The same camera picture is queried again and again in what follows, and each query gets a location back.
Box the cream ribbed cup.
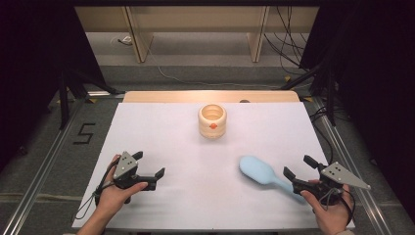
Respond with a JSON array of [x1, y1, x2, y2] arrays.
[[197, 103, 228, 140]]

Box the short aluminium cross rail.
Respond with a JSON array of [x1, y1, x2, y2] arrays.
[[85, 90, 127, 100]]

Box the aluminium floor rail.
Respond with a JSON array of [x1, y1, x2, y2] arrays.
[[1, 97, 86, 235], [312, 97, 394, 235]]

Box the light wooden table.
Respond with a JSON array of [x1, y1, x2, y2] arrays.
[[122, 90, 300, 105]]

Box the person's left hand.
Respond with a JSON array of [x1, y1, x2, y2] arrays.
[[94, 155, 150, 223]]

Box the black hanging cables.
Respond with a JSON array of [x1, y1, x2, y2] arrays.
[[263, 5, 315, 76]]

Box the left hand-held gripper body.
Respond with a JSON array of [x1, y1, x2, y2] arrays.
[[112, 151, 142, 191]]

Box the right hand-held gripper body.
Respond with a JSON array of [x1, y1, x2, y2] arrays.
[[320, 162, 372, 207]]

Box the light wooden desk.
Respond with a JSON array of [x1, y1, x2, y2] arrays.
[[73, 5, 320, 64]]

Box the black curtain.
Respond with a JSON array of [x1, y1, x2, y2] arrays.
[[298, 0, 415, 224], [0, 0, 110, 172]]

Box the black metal stand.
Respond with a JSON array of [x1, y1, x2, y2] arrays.
[[58, 67, 125, 131], [279, 62, 338, 127]]

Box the light blue hairbrush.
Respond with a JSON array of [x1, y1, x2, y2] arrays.
[[238, 155, 307, 204]]

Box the white table sheet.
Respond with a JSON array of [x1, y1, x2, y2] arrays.
[[71, 102, 356, 231]]

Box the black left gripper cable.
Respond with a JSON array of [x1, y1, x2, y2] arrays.
[[73, 159, 120, 221]]

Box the person's right hand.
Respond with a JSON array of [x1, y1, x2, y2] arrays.
[[300, 179, 355, 235]]

